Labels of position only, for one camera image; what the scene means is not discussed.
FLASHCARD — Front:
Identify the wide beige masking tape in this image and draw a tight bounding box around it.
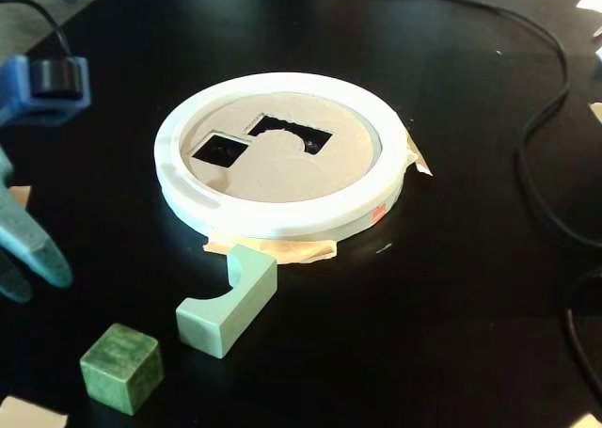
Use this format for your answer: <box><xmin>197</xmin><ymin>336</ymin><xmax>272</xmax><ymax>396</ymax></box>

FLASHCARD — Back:
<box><xmin>202</xmin><ymin>232</ymin><xmax>339</xmax><ymax>264</ymax></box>

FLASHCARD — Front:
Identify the black camera cable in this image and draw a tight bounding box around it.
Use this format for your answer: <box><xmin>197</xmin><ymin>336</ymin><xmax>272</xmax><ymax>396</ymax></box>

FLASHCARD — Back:
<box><xmin>0</xmin><ymin>0</ymin><xmax>72</xmax><ymax>60</ymax></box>

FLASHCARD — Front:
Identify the cardboard insert with shape holes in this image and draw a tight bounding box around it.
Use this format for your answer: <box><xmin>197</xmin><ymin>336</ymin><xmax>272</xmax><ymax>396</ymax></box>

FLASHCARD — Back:
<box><xmin>180</xmin><ymin>91</ymin><xmax>380</xmax><ymax>202</ymax></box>

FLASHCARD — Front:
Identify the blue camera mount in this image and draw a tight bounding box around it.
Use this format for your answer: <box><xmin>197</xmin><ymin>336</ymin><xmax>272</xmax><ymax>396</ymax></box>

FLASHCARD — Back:
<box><xmin>0</xmin><ymin>55</ymin><xmax>91</xmax><ymax>128</ymax></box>

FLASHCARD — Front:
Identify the dark green wooden cube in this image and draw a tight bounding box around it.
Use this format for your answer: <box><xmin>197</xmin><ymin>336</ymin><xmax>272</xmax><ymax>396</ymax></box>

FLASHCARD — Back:
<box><xmin>78</xmin><ymin>323</ymin><xmax>165</xmax><ymax>418</ymax></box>

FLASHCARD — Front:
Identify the black cylindrical camera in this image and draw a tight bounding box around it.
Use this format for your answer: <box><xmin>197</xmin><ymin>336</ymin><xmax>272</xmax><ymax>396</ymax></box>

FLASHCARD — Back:
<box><xmin>31</xmin><ymin>59</ymin><xmax>80</xmax><ymax>101</ymax></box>

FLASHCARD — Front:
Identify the long black cable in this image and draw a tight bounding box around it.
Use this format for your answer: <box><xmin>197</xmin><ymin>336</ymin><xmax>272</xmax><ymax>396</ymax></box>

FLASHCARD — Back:
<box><xmin>197</xmin><ymin>0</ymin><xmax>602</xmax><ymax>248</ymax></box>

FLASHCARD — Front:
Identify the light green arch block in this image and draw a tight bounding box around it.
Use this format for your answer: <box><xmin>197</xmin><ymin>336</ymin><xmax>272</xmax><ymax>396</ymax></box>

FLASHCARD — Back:
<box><xmin>175</xmin><ymin>244</ymin><xmax>278</xmax><ymax>359</ymax></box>

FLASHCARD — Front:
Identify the small beige masking tape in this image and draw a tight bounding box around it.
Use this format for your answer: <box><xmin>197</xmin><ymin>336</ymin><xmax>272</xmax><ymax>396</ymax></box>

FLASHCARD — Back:
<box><xmin>403</xmin><ymin>129</ymin><xmax>434</xmax><ymax>178</ymax></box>

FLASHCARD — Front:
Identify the white round container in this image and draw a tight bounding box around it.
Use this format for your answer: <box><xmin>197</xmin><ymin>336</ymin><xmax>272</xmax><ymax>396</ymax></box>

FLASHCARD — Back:
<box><xmin>153</xmin><ymin>71</ymin><xmax>409</xmax><ymax>240</ymax></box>

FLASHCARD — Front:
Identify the white paper sheet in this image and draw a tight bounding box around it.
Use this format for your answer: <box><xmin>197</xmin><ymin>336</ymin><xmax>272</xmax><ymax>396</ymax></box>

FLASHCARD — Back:
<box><xmin>0</xmin><ymin>396</ymin><xmax>70</xmax><ymax>428</ymax></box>

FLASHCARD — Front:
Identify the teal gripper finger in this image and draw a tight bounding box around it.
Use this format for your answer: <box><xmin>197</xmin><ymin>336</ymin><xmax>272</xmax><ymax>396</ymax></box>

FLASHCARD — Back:
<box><xmin>0</xmin><ymin>148</ymin><xmax>74</xmax><ymax>289</ymax></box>
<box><xmin>0</xmin><ymin>252</ymin><xmax>33</xmax><ymax>305</ymax></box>

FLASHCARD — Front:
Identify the short black cable loop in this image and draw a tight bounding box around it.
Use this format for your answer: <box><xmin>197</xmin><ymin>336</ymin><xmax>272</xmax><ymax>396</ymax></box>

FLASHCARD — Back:
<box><xmin>563</xmin><ymin>267</ymin><xmax>602</xmax><ymax>401</ymax></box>

